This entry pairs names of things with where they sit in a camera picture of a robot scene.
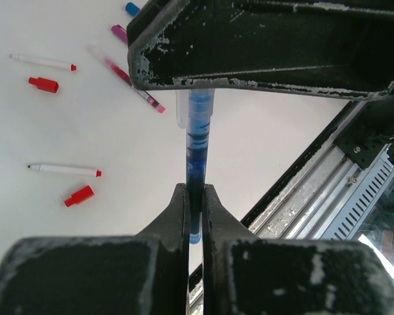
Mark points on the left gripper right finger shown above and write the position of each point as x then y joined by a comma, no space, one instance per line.
245,274

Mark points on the clear pen cap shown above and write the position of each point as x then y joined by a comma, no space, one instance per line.
182,108

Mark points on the pink white pen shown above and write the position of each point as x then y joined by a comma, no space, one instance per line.
120,33

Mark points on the thin red tipped refill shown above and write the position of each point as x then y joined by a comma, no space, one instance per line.
44,62

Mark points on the white marker blue end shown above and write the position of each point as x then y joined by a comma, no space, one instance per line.
132,9

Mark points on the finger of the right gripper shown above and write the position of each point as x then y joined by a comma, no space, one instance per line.
334,49

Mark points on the thin white red pen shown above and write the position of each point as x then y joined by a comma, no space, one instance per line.
65,169

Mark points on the small red pen cap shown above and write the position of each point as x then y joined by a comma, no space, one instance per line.
79,196

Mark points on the white pen blue print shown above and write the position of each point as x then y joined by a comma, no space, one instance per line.
197,141

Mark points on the aluminium rail frame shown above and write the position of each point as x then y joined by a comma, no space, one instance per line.
306,200

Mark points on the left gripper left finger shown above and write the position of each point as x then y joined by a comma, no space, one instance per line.
142,274

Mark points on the perforated blue cable tray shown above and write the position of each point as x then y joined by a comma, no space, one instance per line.
362,201

